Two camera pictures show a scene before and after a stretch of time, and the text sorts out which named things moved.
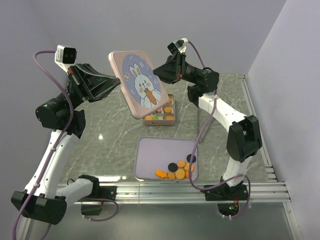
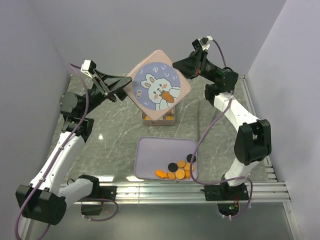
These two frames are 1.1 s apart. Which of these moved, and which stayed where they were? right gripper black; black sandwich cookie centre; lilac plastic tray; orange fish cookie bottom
Moved: right gripper black
Stayed: orange fish cookie bottom; lilac plastic tray; black sandwich cookie centre
